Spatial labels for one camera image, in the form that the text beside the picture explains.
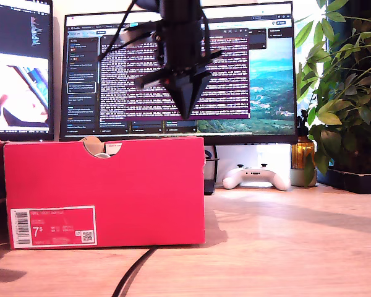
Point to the amber pump bottle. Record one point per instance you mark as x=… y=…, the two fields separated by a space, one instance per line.
x=301 y=151

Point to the red shoebox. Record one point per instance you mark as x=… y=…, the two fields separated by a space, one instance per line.
x=126 y=191

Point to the grey monitor stand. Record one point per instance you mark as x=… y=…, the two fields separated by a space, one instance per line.
x=211 y=173

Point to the large black computer monitor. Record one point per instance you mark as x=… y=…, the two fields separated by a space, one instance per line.
x=266 y=77

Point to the narrow black computer monitor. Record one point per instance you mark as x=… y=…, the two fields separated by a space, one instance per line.
x=18 y=37

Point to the pale grey camera box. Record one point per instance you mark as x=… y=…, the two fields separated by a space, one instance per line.
x=136 y=32

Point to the white game controller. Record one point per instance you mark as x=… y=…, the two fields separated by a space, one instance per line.
x=253 y=178

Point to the tan cardboard insert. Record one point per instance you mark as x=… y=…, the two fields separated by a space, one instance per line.
x=92 y=144

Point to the green leafy houseplant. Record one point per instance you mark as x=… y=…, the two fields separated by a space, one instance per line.
x=343 y=92

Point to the black plant tray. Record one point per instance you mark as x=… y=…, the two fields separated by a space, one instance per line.
x=352 y=182

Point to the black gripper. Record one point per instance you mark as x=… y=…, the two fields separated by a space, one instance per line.
x=179 y=46

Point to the pale round pot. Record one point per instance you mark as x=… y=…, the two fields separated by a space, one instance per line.
x=296 y=178

